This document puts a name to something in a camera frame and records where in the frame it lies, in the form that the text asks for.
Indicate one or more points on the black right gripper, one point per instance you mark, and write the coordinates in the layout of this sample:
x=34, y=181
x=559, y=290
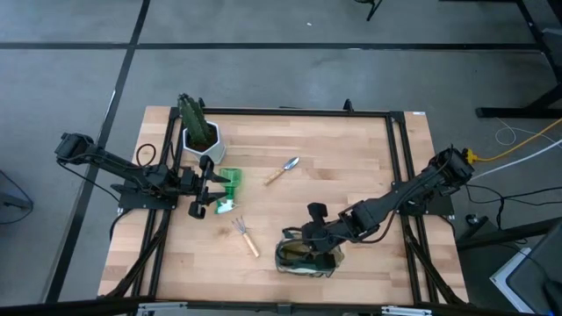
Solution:
x=320, y=234

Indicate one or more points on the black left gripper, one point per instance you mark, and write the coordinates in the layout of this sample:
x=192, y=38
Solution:
x=197, y=184

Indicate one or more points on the green plastic spray bottle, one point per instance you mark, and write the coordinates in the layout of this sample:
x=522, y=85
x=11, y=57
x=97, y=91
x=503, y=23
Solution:
x=231, y=186

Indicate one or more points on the beige green gardening bag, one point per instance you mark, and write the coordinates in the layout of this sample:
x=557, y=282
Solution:
x=292, y=256

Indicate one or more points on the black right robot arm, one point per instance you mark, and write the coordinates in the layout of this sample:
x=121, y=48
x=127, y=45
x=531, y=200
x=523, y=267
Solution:
x=408, y=193

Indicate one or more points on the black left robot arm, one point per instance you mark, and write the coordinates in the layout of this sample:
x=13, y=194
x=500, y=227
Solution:
x=131, y=173

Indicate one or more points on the white hexagonal plant pot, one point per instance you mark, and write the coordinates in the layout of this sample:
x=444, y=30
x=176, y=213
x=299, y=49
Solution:
x=215, y=151

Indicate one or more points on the green cactus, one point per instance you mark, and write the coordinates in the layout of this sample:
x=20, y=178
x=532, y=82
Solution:
x=195, y=120

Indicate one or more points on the black floor stand bar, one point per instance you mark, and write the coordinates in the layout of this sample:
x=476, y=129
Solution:
x=505, y=234

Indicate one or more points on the grey device with white edge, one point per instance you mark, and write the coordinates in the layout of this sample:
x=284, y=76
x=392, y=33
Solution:
x=535, y=272

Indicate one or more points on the black chair leg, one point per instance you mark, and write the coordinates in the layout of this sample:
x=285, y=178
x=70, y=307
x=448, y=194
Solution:
x=373, y=9

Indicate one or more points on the silver aluminium bracket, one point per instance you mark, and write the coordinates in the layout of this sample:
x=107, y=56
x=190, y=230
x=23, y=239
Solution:
x=404, y=310
x=162, y=307

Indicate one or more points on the black aluminium table frame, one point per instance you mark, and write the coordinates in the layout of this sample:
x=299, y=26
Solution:
x=307, y=112

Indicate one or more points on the black desk leg frame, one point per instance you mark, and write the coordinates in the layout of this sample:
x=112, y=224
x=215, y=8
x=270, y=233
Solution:
x=505, y=112

